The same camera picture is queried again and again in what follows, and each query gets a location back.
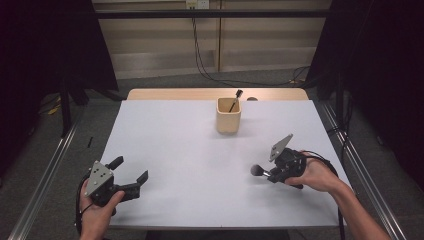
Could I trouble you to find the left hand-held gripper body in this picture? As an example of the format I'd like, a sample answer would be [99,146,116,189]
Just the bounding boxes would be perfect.
[84,160,141,207]

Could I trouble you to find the black metal stand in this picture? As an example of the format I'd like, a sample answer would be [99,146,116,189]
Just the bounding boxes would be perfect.
[59,76,89,138]

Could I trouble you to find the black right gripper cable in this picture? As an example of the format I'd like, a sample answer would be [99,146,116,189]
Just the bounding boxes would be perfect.
[301,150,346,240]

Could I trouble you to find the white wall socket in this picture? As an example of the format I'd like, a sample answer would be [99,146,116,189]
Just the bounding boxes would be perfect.
[185,0,210,10]

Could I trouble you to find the black curtain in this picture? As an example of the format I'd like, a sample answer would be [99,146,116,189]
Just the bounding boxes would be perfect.
[0,0,119,174]
[304,0,424,181]

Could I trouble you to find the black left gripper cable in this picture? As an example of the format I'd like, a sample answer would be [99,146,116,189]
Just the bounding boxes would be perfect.
[74,173,94,236]

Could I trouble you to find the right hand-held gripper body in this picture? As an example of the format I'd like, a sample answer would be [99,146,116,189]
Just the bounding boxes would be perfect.
[269,133,308,184]

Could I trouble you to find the person's right hand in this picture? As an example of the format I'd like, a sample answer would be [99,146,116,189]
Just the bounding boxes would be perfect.
[284,150,344,194]

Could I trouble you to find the aluminium rail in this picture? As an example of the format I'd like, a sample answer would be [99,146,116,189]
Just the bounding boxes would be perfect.
[319,99,408,240]
[8,99,89,240]

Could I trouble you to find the black horizontal bar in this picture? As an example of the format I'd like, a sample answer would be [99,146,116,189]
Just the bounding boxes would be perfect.
[94,9,331,19]

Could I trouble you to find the white table sheet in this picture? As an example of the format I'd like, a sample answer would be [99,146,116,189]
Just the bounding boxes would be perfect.
[99,99,351,229]

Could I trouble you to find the person's left hand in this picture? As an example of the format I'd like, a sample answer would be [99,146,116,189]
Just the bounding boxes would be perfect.
[79,179,126,240]

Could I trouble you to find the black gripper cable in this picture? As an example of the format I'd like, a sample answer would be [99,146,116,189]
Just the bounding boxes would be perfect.
[301,150,346,240]
[74,173,94,236]

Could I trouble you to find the thin black eyebrow brush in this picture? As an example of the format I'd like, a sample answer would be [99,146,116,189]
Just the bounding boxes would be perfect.
[228,89,244,113]

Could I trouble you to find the yellow floor cable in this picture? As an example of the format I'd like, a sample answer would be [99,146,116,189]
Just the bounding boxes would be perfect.
[47,96,63,116]

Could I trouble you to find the black wall cable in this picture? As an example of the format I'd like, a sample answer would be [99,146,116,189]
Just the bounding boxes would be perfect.
[191,8,311,88]

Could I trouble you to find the beige square cup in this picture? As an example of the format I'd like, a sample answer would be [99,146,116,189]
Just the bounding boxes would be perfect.
[215,97,243,135]

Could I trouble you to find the black-handled makeup brush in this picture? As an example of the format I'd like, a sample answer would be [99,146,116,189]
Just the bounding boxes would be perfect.
[250,164,273,178]

